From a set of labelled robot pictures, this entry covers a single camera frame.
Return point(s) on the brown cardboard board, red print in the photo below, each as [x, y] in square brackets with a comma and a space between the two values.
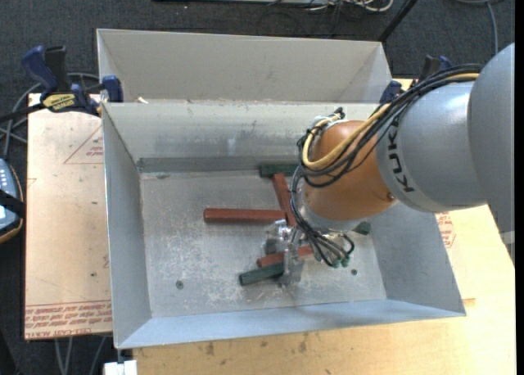
[65, 218]

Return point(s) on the red-brown flat block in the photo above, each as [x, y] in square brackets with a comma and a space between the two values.
[271, 260]
[282, 195]
[241, 216]

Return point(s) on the grey metal bin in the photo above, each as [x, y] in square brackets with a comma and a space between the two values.
[196, 250]

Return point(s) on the dark green flat block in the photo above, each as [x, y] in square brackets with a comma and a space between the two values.
[260, 275]
[363, 227]
[278, 170]

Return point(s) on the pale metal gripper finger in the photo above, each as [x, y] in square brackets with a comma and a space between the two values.
[286, 274]
[297, 271]

